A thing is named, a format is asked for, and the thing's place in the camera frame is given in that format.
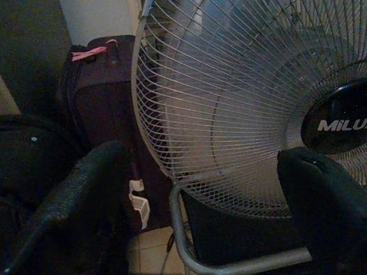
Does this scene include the silver wire-grille floor fan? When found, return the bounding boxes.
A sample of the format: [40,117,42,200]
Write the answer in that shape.
[131,0,367,275]

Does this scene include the white mesh luggage tag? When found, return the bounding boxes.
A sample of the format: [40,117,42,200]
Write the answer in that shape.
[128,179,151,230]

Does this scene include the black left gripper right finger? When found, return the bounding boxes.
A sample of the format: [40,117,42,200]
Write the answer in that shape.
[277,146,367,275]

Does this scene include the dark purple suitcase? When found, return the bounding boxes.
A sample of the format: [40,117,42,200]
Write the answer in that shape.
[57,34,178,230]

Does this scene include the dark floor cable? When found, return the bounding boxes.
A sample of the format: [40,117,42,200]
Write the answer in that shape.
[160,229,175,275]

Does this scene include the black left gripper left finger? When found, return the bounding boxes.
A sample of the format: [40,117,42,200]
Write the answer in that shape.
[0,140,135,275]

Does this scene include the pink ribbon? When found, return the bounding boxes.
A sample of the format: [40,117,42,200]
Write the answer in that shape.
[71,39,120,62]

